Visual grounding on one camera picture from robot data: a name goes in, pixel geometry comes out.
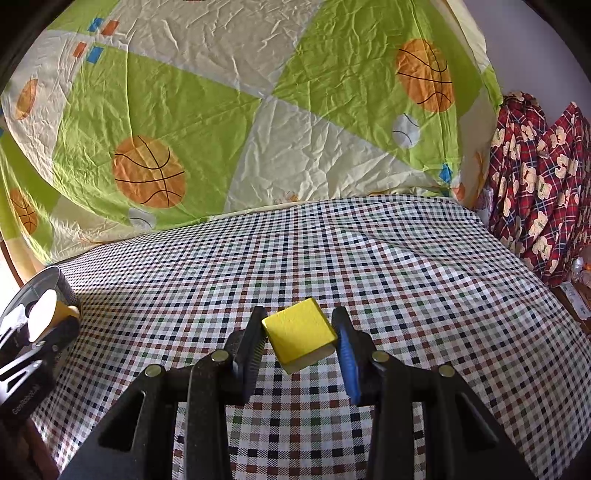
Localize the small yellow block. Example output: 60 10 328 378
263 298 338 375

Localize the yellow face toy block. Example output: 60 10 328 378
28 289 80 343

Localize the round metal tin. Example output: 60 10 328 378
1 266 81 352

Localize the checkered tablecloth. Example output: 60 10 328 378
34 196 590 479

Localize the basketball pattern sheet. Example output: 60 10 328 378
1 1 502 275

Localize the red plaid bear cloth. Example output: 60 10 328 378
485 91 590 287

